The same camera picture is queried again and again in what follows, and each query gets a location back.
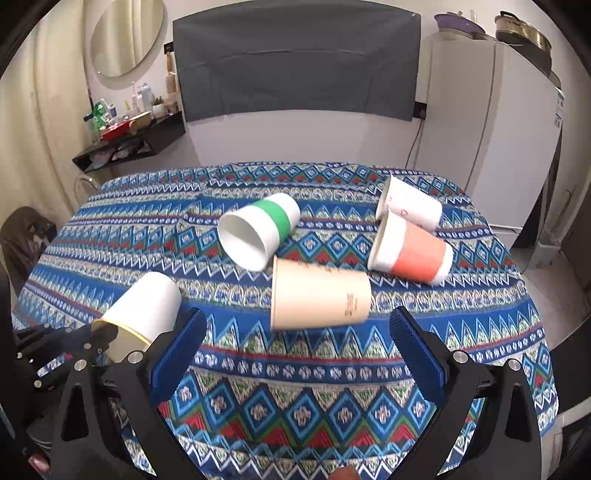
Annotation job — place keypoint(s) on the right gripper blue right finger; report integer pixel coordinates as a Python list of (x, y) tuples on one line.
[(450, 380)]

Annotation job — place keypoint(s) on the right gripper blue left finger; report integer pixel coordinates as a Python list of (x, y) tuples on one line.
[(143, 380)]

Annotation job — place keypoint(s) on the white cup yellow rim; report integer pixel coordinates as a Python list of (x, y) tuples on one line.
[(147, 309)]

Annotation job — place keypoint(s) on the white cup orange band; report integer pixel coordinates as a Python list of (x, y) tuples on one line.
[(409, 252)]

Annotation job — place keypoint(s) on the beige paper cup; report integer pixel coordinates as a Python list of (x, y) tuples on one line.
[(309, 296)]

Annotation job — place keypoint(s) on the white cup green band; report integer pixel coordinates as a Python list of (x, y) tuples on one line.
[(252, 234)]

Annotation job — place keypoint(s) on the white cup pink hearts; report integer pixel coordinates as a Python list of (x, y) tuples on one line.
[(410, 203)]

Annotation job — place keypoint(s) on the brown leather bag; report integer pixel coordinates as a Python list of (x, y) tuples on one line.
[(24, 237)]

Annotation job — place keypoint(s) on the clear acrylic chair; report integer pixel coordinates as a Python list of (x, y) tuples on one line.
[(84, 187)]

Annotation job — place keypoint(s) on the blue patterned tablecloth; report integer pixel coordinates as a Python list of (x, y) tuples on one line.
[(293, 404)]

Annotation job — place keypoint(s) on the red bowl on shelf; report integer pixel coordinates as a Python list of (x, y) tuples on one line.
[(115, 132)]

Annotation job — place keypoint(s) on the green bottle on shelf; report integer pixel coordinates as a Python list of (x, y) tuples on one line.
[(95, 121)]

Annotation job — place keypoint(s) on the white refrigerator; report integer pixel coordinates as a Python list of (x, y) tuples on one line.
[(492, 126)]

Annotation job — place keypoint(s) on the small potted plant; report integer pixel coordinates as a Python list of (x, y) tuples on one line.
[(158, 108)]

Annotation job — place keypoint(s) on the metal pot on fridge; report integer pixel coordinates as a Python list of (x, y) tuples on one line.
[(511, 29)]

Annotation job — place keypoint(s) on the dark grey covered television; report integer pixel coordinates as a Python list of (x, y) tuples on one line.
[(349, 56)]

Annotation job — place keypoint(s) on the purple basin on fridge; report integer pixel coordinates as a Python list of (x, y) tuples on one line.
[(458, 23)]

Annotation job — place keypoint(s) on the black wall shelf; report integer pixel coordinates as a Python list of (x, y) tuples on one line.
[(148, 142)]

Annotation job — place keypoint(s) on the oval wall mirror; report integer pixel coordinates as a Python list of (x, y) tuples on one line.
[(124, 35)]

